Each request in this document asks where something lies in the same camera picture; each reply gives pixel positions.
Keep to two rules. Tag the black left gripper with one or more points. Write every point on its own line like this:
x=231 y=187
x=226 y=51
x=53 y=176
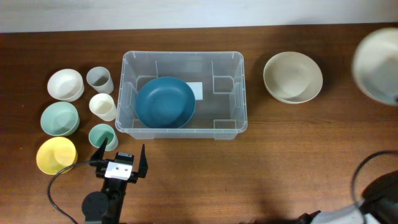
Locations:
x=142 y=170

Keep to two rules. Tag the dark blue bowl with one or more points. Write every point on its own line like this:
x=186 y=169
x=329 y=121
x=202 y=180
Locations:
x=165 y=103

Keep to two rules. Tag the small mint green bowl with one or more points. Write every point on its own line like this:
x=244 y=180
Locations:
x=60 y=119

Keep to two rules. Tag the small white bowl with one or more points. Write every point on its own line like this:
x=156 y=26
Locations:
x=66 y=85

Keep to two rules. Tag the large beige bowl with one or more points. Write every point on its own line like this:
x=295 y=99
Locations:
x=374 y=66
x=292 y=77

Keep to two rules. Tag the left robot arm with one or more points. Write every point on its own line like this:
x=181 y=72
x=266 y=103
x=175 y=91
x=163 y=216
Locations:
x=105 y=206

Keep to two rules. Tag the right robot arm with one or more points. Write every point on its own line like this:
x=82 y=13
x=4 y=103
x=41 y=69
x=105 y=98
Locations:
x=379 y=206

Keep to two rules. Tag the mint green cup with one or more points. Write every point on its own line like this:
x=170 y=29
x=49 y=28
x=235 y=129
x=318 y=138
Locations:
x=99 y=133

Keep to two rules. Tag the cream white cup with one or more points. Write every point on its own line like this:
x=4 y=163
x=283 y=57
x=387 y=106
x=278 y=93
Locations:
x=103 y=106

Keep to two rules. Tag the small yellow bowl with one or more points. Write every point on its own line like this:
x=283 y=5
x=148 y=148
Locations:
x=56 y=154

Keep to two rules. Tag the translucent grey cup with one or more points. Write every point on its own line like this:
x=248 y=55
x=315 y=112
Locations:
x=100 y=79

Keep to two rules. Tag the white label in bin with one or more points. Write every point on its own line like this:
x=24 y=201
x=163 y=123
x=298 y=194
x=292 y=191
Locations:
x=197 y=88

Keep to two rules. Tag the clear plastic storage bin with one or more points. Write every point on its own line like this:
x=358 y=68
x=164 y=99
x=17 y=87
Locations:
x=221 y=114

